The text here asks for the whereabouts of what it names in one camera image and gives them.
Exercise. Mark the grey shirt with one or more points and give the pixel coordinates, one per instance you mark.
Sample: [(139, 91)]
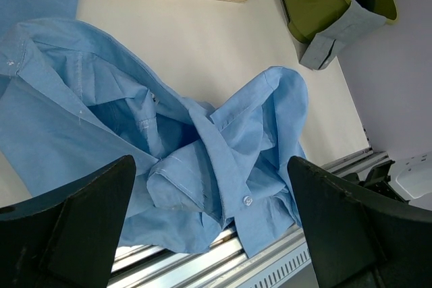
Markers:
[(354, 23)]

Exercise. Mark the light blue shirt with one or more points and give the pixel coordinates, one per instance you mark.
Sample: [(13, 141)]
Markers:
[(73, 99)]

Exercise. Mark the white slotted cable duct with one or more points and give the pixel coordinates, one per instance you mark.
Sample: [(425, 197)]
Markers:
[(282, 270)]

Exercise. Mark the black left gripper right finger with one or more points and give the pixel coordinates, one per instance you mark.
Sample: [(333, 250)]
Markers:
[(357, 237)]

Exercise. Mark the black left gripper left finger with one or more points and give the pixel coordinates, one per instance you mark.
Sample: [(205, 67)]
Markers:
[(67, 237)]

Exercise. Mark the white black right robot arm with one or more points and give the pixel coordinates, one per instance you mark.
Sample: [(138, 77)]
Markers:
[(411, 179)]

